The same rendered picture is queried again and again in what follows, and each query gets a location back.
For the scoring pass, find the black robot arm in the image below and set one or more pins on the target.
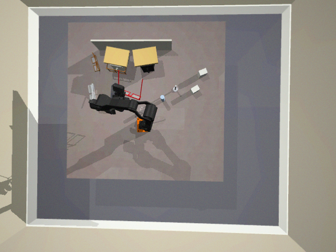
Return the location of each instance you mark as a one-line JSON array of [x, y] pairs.
[[107, 104]]

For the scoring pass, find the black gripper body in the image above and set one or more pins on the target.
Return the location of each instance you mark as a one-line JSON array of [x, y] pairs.
[[119, 90]]

